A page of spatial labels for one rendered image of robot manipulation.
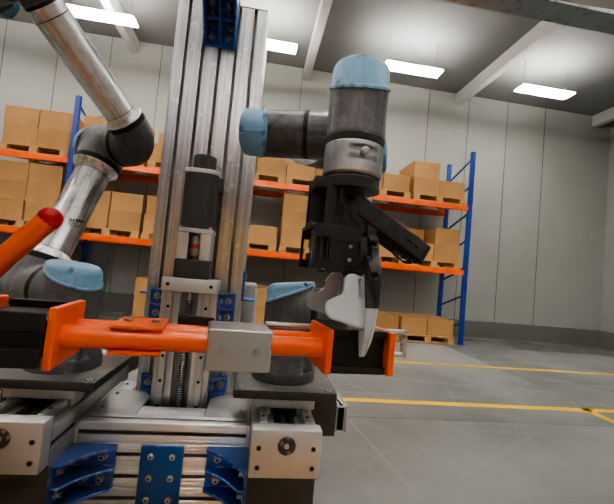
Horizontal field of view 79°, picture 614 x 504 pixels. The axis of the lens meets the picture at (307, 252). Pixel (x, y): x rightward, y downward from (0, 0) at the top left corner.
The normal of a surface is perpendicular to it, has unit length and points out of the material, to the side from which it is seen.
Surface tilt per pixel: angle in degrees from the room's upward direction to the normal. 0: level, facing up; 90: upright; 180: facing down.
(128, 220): 90
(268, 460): 90
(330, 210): 89
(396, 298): 90
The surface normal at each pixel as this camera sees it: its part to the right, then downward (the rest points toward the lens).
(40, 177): 0.14, -0.04
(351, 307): 0.25, -0.36
